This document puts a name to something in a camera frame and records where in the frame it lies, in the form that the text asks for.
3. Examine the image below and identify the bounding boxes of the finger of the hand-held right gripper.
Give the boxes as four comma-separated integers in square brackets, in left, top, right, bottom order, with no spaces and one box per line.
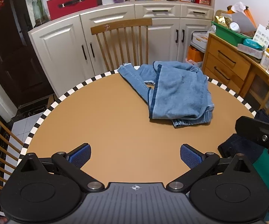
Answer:
[235,116,269,149]

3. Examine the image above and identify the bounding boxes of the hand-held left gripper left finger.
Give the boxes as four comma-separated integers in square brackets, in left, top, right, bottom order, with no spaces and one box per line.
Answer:
[20,143,105,193]

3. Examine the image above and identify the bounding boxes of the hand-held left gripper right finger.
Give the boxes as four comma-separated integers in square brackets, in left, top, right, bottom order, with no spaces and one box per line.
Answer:
[166,144,254,193]

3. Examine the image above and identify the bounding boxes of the blue denim jeans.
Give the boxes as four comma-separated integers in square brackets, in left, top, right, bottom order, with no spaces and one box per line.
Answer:
[118,61,215,128]

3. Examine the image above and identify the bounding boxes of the dark blue cloth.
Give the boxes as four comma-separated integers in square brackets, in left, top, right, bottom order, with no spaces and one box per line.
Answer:
[255,109,269,123]

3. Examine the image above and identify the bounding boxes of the navy and green sweater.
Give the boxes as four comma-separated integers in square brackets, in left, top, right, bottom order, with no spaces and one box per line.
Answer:
[217,133,269,222]

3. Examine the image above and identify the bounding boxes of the white bottle with yellow cap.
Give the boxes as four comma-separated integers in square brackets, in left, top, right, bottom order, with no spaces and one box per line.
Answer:
[261,48,269,69]

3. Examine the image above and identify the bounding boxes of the wooden drawer sideboard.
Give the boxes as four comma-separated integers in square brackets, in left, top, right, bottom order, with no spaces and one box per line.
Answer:
[202,33,269,112]

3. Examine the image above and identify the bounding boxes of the teal wipes packet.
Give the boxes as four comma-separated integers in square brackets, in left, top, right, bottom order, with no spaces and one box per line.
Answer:
[243,38,266,50]

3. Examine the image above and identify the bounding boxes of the white card calendar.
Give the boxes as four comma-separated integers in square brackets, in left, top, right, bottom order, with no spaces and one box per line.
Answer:
[252,24,269,48]

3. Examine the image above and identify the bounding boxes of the orange box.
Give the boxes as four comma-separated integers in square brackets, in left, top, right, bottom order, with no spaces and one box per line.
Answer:
[187,46,205,62]

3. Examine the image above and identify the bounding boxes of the green plastic basket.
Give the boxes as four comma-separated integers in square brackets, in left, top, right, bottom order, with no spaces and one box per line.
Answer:
[211,21,254,47]

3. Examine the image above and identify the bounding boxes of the white storage bin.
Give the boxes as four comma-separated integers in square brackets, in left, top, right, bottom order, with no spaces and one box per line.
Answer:
[192,31,211,52]

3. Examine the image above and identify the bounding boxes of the white jar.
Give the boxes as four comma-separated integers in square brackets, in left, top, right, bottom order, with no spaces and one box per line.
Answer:
[229,22,240,33]

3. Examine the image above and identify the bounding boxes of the grey cardboard sheet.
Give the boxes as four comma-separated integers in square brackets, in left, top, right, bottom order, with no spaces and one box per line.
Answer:
[231,12,257,34]

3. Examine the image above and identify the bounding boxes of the white cabinet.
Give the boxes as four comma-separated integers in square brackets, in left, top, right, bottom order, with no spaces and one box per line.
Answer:
[28,0,215,99]

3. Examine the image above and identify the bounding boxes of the gold bag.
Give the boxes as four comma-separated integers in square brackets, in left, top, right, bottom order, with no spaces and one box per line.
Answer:
[215,10,231,25]

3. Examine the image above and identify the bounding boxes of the dark wooden door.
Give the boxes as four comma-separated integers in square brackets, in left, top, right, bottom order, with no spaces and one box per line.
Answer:
[0,0,55,124]

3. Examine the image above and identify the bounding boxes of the green plant in glass vase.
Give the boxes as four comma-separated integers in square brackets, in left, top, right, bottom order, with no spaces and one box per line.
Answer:
[24,0,50,26]

